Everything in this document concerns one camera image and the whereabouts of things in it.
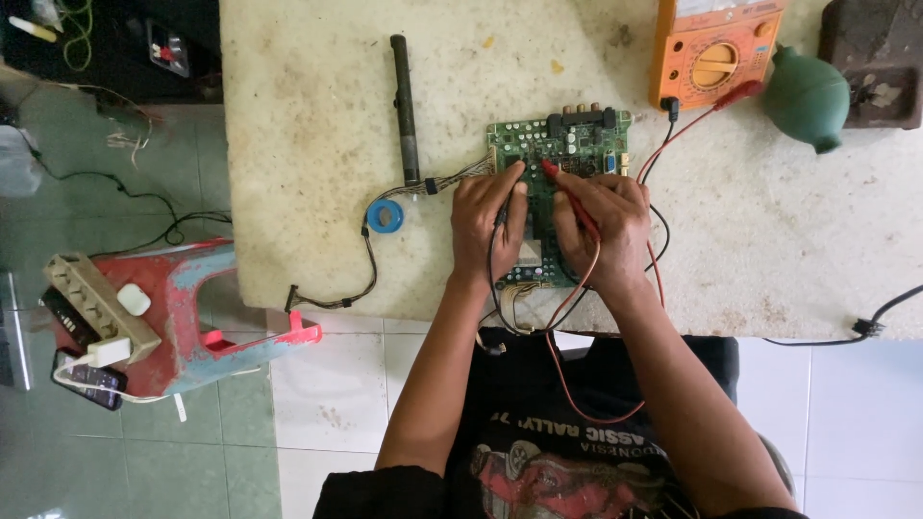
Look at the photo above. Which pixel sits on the person's left hand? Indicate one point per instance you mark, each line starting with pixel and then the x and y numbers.
pixel 479 231

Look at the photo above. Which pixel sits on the person's right hand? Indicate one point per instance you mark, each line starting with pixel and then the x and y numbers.
pixel 613 231

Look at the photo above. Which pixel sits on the black multimeter probe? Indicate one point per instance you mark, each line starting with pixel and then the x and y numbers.
pixel 503 209

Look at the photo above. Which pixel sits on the red multimeter probe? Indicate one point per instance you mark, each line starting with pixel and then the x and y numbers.
pixel 580 210

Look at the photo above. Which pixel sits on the green circuit board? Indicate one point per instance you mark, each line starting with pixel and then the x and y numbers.
pixel 559 144

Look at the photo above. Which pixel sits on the blue tape roll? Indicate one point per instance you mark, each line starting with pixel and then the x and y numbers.
pixel 375 216

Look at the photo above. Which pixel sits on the black desoldering pump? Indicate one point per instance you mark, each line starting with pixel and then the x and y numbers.
pixel 405 108

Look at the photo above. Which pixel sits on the person's black printed shirt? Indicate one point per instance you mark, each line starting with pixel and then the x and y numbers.
pixel 577 389

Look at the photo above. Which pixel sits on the orange analog multimeter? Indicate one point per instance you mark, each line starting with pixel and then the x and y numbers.
pixel 710 58

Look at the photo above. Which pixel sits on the green rubber blower bulb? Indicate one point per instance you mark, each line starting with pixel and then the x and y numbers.
pixel 804 97

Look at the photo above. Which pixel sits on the grey seat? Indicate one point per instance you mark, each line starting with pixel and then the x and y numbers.
pixel 782 465

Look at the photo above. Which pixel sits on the red and blue plastic stool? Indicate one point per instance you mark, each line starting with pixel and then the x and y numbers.
pixel 195 317

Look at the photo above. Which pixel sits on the dark brown stone block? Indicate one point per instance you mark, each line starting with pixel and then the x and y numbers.
pixel 876 50

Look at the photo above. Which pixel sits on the white earbuds case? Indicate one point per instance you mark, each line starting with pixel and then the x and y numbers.
pixel 134 299

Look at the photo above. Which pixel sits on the black speaker box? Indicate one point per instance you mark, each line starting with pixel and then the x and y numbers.
pixel 130 72

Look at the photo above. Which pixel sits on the white charger adapter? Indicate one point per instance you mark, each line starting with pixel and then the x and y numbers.
pixel 109 352

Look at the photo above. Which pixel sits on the beige power strip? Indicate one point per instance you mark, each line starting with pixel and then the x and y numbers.
pixel 94 299

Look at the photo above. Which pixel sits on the black smartphone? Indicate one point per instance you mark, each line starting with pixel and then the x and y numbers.
pixel 97 380

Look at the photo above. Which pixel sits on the black remote control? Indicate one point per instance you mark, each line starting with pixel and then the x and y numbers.
pixel 65 317

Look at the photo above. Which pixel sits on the clear plastic bag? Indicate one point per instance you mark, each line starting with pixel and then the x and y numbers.
pixel 18 162

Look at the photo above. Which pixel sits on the grey metal panel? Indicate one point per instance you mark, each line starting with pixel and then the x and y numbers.
pixel 16 331

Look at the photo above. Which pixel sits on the white and yellow marker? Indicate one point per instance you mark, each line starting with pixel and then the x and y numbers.
pixel 32 29

